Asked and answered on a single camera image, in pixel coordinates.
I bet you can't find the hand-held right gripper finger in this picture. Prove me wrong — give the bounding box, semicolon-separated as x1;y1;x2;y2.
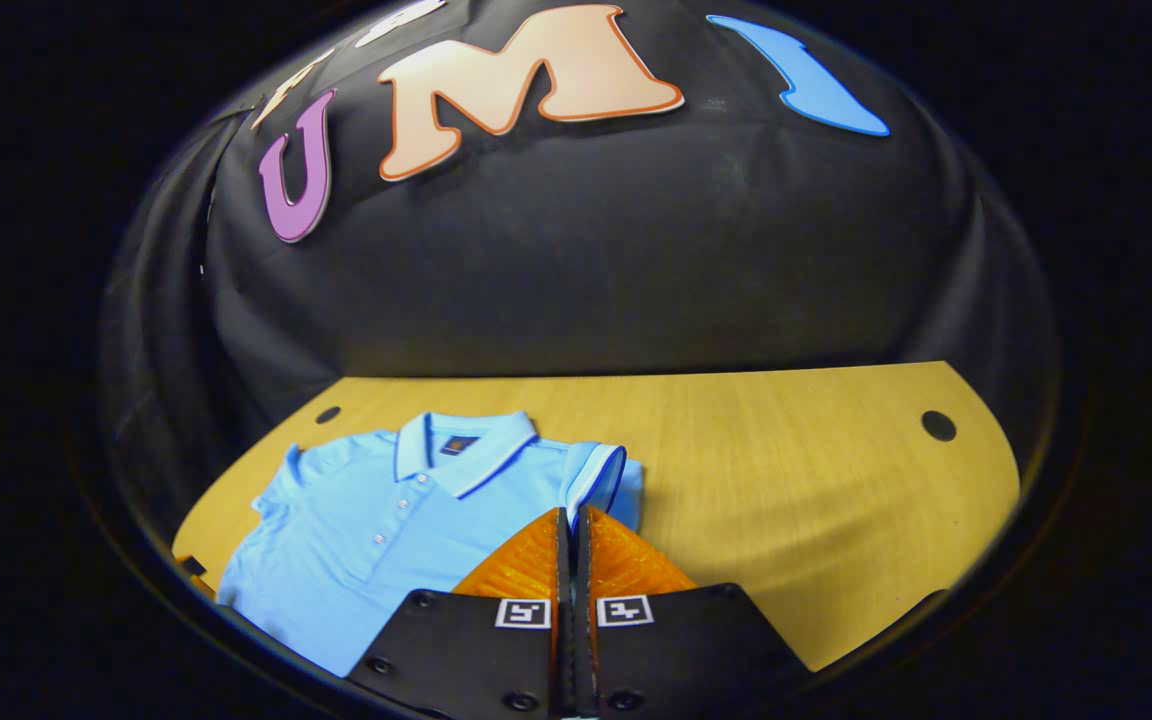
346;507;574;720
573;505;812;720

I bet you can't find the black backdrop cloth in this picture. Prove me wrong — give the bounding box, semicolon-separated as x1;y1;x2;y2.
101;0;1057;521

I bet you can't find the light blue polo T-shirt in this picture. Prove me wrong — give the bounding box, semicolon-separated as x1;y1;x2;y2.
216;410;645;679

